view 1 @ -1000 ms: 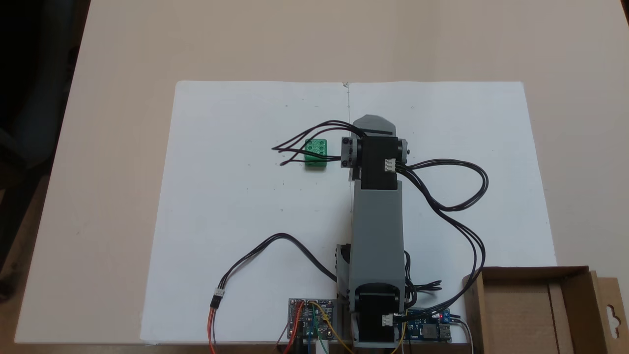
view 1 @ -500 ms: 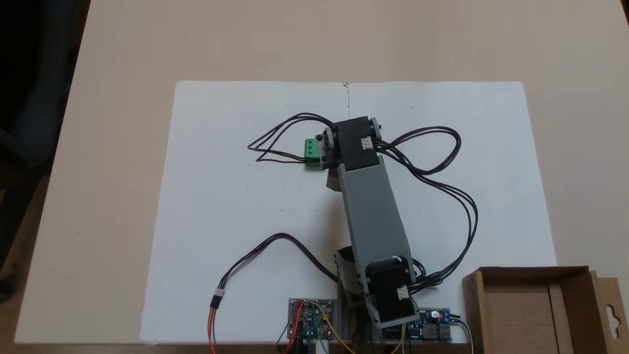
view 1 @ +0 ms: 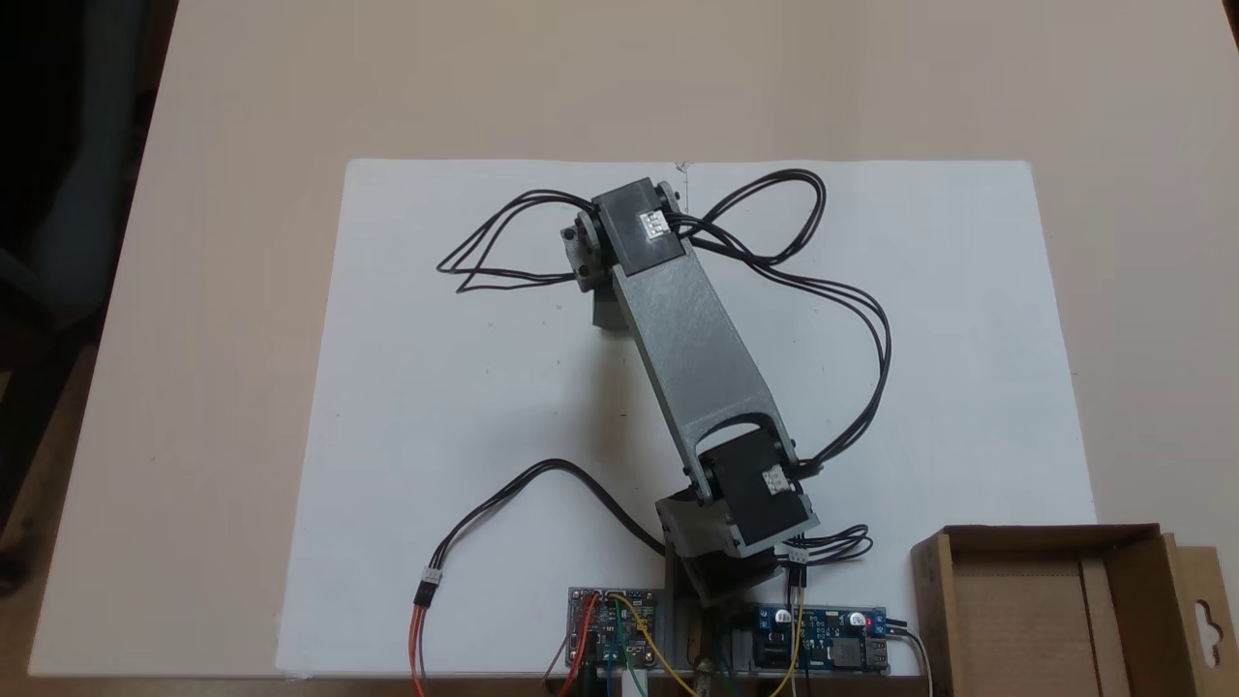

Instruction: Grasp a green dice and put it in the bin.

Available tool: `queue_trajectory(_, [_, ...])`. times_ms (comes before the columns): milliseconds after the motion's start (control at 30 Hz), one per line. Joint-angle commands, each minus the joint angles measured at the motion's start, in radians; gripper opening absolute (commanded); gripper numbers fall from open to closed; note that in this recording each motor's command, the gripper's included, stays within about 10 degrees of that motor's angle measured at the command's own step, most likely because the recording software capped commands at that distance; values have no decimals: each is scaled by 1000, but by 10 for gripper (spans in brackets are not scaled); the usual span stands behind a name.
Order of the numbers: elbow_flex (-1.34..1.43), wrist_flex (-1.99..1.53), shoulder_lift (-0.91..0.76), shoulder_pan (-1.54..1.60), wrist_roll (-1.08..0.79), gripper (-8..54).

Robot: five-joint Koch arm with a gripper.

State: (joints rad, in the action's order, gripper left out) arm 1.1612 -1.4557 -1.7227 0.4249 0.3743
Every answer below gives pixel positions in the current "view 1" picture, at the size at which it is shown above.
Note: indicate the white paper sheet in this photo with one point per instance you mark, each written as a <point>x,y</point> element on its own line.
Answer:
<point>465,387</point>

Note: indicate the blue power converter board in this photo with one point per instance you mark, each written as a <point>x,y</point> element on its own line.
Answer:
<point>823,629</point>

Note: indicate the grey pivoting gripper finger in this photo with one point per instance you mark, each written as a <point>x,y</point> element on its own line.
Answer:
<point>612,310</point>

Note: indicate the brown cardboard box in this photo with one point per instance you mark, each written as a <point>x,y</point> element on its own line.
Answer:
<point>1016,620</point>

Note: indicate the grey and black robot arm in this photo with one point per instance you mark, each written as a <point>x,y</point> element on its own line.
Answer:
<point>697,339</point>

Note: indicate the grey motor controller board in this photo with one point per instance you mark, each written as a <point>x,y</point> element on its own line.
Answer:
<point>592,629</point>

